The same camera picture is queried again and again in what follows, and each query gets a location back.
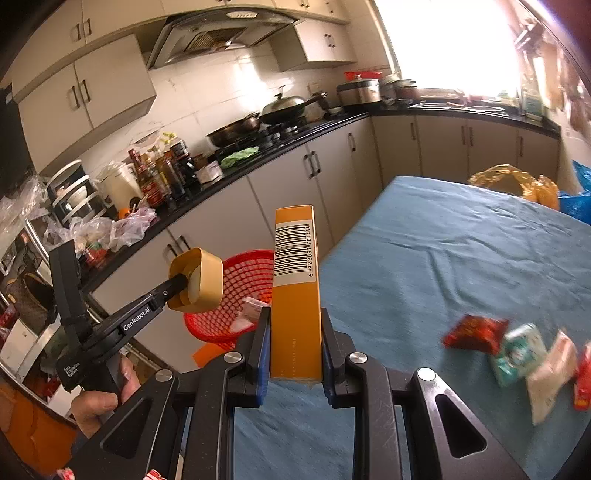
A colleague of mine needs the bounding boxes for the steel range hood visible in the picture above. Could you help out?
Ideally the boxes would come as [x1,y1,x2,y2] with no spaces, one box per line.
[147,10,301,70]

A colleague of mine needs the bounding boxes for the black kitchen countertop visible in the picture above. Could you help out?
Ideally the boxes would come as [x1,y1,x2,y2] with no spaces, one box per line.
[78,99,561,287]

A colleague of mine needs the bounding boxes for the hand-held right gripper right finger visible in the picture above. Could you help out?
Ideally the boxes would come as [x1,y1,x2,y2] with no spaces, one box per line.
[322,307,529,480]

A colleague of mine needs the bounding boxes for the gas stove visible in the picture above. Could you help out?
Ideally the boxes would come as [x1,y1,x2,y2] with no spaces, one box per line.
[259,117,315,144]

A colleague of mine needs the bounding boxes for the white pink wrapper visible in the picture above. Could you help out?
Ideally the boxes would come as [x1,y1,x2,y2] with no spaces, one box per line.
[242,298,271,324]

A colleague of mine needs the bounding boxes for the blue tablecloth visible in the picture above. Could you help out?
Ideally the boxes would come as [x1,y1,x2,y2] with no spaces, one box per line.
[233,175,591,480]

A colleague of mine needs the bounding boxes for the green white tissue packet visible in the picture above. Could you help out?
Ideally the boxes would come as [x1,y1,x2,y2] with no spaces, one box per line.
[490,323,548,387]

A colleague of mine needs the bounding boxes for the orange cardboard box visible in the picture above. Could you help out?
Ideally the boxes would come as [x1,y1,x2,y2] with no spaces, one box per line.
[269,204,322,384]

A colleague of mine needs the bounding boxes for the bright window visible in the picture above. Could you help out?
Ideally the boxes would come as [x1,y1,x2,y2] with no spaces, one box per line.
[374,0,532,100]

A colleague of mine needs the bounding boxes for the red plastic mesh basket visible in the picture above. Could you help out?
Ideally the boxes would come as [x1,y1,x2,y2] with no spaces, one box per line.
[184,250,278,352]

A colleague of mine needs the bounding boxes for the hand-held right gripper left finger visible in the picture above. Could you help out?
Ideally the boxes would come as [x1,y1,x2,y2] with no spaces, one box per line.
[69,306,272,480]

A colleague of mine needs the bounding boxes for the steel cooking pot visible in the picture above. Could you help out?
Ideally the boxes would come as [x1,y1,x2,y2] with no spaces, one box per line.
[336,78,383,108]

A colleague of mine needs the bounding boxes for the white dish rack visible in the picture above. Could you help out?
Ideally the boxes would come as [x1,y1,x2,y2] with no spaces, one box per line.
[46,159,105,222]

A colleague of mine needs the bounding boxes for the dark red snack packet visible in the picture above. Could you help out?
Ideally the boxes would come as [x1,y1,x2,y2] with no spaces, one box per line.
[443,315,509,355]

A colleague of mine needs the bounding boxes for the beige upper kitchen cabinets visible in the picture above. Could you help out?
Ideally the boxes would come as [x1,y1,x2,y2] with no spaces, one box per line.
[9,0,358,130]

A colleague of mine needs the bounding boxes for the wok with lid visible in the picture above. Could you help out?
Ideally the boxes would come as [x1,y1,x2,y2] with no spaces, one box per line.
[261,91,328,125]

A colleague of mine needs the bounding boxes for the blue plastic bag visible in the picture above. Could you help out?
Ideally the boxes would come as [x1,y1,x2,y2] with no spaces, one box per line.
[558,159,591,224]

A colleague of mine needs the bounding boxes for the dark frying pan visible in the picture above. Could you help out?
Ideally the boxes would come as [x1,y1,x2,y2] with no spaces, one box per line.
[205,112,262,147]

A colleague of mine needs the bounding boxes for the red wrapper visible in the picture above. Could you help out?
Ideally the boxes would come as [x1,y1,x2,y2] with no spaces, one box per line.
[573,342,591,411]

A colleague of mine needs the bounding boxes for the group of condiment bottles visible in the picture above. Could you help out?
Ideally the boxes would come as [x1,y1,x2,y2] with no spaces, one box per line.
[127,131,199,208]

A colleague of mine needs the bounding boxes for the beige kitchen cabinets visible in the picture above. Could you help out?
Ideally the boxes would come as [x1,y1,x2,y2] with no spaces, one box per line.
[9,0,358,130]
[88,113,561,333]

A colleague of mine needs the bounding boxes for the white cloth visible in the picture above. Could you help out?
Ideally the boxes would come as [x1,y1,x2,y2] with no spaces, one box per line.
[526,329,579,425]

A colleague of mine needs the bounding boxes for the person's left hand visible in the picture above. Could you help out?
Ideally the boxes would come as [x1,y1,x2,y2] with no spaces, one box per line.
[70,357,141,439]

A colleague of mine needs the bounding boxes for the yellow plastic bag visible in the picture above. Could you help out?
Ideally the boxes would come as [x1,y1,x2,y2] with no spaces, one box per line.
[468,165,561,210]

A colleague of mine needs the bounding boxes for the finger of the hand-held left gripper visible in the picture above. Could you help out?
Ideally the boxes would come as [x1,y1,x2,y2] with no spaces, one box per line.
[157,274,190,302]

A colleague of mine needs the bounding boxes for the beige lower kitchen cabinets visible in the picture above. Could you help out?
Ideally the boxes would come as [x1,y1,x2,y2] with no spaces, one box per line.
[88,113,561,333]

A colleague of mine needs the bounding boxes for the black refrigerator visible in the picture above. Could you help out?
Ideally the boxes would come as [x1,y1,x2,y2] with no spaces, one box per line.
[0,83,35,190]

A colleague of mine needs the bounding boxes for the clear plastic bags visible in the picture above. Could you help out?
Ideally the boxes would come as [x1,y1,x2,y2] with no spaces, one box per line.
[46,205,158,259]

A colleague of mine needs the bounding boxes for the green cloth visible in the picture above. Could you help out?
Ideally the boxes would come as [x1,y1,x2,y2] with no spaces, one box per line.
[219,146,260,169]

